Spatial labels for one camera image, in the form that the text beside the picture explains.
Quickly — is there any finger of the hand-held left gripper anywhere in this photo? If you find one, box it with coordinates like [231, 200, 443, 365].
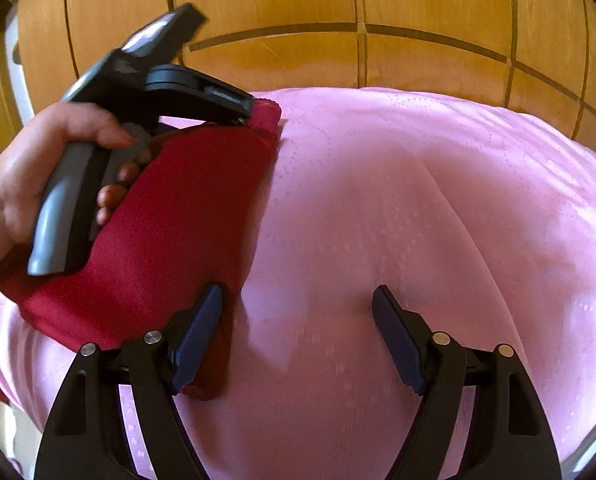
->
[198, 76, 257, 127]

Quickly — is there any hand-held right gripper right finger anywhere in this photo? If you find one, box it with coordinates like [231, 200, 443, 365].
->
[371, 285, 563, 480]

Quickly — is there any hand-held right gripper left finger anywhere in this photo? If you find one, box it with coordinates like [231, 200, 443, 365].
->
[34, 282, 224, 480]

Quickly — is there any dark red garment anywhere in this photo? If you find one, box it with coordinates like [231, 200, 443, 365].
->
[0, 97, 284, 403]

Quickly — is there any person's left hand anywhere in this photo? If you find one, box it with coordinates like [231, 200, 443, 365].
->
[0, 101, 154, 248]

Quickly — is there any pink bedsheet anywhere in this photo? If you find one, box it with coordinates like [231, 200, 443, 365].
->
[0, 85, 596, 480]

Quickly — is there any white door frame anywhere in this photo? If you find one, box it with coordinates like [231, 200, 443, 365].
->
[0, 7, 35, 123]

